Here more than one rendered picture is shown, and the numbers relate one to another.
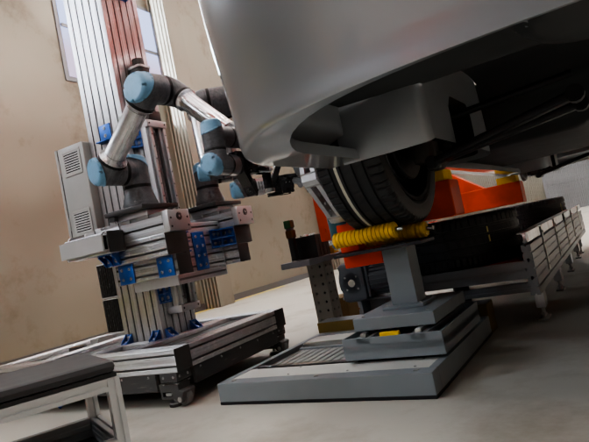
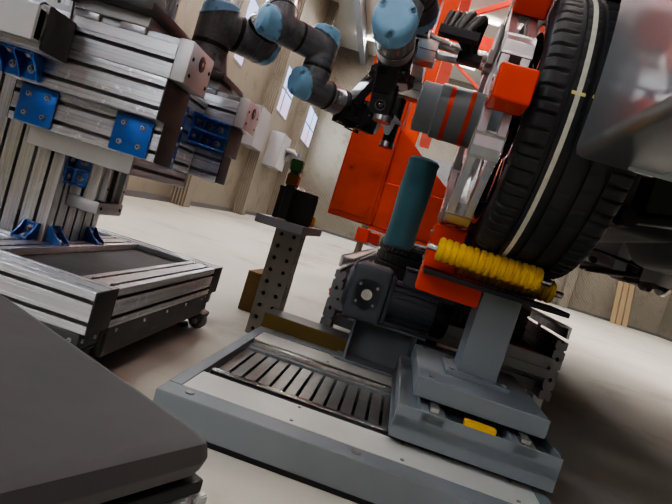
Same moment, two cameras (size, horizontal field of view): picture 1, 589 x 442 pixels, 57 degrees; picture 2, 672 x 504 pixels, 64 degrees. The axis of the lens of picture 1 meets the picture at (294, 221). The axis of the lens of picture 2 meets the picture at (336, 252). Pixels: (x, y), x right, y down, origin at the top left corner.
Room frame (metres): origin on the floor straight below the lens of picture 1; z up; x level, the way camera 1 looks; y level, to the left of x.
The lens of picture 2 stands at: (0.99, 0.60, 0.50)
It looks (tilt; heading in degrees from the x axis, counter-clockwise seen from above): 3 degrees down; 335
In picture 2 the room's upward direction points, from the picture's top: 17 degrees clockwise
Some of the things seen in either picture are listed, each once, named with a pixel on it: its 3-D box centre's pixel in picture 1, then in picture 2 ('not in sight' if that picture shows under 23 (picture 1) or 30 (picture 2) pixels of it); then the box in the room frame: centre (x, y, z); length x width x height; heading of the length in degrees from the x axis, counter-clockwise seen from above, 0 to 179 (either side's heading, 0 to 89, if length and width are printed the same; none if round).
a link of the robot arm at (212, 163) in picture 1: (217, 163); (395, 26); (1.86, 0.22, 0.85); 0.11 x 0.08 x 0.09; 150
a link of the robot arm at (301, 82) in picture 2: (243, 188); (311, 86); (2.34, 0.19, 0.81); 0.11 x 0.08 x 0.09; 104
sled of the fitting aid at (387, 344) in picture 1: (415, 329); (461, 410); (2.06, -0.36, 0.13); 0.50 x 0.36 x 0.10; 149
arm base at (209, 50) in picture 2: (209, 196); (206, 58); (2.79, 0.40, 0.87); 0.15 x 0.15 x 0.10
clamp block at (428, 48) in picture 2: not in sight; (417, 50); (2.11, 0.05, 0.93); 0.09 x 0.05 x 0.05; 59
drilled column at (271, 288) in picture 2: (326, 300); (276, 282); (2.93, -0.09, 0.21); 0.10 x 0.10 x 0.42; 59
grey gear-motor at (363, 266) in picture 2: (390, 289); (403, 323); (2.42, -0.36, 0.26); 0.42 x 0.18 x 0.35; 59
